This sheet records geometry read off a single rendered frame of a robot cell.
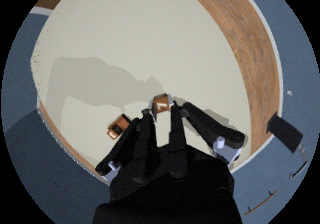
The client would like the brown calendar cube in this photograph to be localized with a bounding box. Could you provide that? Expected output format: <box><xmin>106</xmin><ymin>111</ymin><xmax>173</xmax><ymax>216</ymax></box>
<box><xmin>107</xmin><ymin>124</ymin><xmax>123</xmax><ymax>140</ymax></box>
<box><xmin>153</xmin><ymin>93</ymin><xmax>171</xmax><ymax>113</ymax></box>

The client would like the brown wooden tray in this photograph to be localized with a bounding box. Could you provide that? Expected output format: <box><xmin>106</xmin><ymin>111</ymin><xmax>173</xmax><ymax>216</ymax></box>
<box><xmin>107</xmin><ymin>113</ymin><xmax>131</xmax><ymax>135</ymax></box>

